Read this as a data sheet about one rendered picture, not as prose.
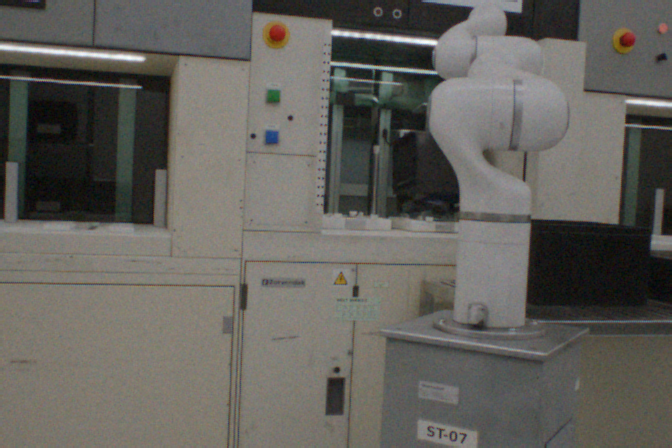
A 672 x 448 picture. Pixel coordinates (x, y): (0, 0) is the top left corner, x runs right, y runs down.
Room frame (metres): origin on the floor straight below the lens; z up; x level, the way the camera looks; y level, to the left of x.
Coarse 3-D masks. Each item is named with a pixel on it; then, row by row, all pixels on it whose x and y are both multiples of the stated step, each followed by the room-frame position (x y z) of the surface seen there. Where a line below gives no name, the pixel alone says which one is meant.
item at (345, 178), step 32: (288, 32) 1.94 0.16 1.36; (352, 128) 2.91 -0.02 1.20; (384, 128) 2.88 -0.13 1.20; (416, 128) 2.98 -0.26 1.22; (320, 160) 1.96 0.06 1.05; (352, 160) 2.91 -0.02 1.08; (384, 160) 2.88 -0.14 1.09; (352, 192) 2.90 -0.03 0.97; (384, 192) 2.88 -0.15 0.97; (352, 320) 1.98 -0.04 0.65; (352, 352) 1.99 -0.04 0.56
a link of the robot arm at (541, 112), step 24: (480, 48) 1.64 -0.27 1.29; (504, 48) 1.56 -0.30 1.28; (528, 48) 1.60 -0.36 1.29; (480, 72) 1.46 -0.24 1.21; (504, 72) 1.42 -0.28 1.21; (528, 72) 1.38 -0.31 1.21; (528, 96) 1.27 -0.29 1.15; (552, 96) 1.27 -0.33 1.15; (528, 120) 1.27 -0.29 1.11; (552, 120) 1.26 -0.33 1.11; (528, 144) 1.29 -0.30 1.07; (552, 144) 1.30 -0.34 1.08
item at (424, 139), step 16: (416, 112) 2.41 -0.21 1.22; (400, 144) 2.36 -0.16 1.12; (416, 144) 2.23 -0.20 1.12; (432, 144) 2.24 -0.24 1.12; (400, 160) 2.35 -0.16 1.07; (416, 160) 2.22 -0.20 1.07; (432, 160) 2.24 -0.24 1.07; (448, 160) 2.25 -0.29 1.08; (400, 176) 2.34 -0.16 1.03; (416, 176) 2.22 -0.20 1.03; (432, 176) 2.23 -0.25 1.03; (448, 176) 2.24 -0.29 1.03; (400, 192) 2.35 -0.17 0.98; (416, 192) 2.21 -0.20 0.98; (432, 192) 2.22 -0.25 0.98; (448, 192) 2.23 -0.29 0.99; (400, 208) 2.40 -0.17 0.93; (416, 208) 2.34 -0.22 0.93; (448, 208) 2.44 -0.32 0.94
